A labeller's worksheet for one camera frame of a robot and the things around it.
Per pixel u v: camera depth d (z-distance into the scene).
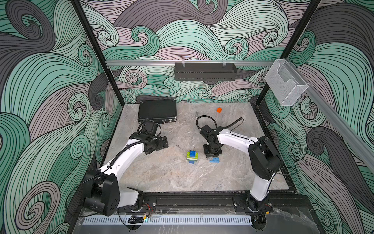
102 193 0.40
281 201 0.76
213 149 0.77
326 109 0.63
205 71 0.96
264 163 0.47
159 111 1.12
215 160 0.89
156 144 0.74
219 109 1.14
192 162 0.87
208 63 0.95
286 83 0.78
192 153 0.80
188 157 0.82
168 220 0.70
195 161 0.86
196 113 1.10
